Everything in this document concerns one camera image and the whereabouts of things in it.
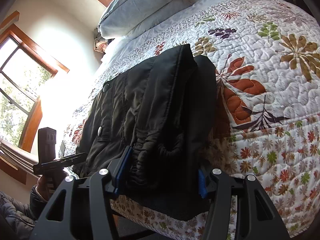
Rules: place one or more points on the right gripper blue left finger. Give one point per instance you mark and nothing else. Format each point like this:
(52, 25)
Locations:
(121, 169)

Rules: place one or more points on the top grey pillow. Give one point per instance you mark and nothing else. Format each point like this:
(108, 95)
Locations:
(121, 16)

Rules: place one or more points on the pile of clothes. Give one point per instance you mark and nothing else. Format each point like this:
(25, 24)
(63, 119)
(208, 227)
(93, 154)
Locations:
(100, 43)

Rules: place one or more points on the floral quilted bedspread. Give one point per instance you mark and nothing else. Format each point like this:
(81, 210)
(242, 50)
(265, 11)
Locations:
(266, 54)

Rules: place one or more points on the wooden framed window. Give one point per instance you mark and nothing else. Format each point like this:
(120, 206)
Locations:
(25, 70)

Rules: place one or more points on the black padded pants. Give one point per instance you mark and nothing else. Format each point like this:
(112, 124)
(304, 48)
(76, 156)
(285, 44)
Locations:
(163, 108)

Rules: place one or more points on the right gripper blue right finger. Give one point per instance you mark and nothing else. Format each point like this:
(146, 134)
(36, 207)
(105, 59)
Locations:
(202, 184)

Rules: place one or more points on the grey pillow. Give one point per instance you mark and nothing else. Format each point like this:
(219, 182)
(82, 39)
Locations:
(121, 16)
(158, 17)

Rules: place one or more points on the person left hand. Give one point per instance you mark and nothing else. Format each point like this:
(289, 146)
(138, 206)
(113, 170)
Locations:
(43, 187)

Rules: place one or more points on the bottom grey pillow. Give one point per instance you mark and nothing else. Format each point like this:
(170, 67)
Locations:
(158, 17)

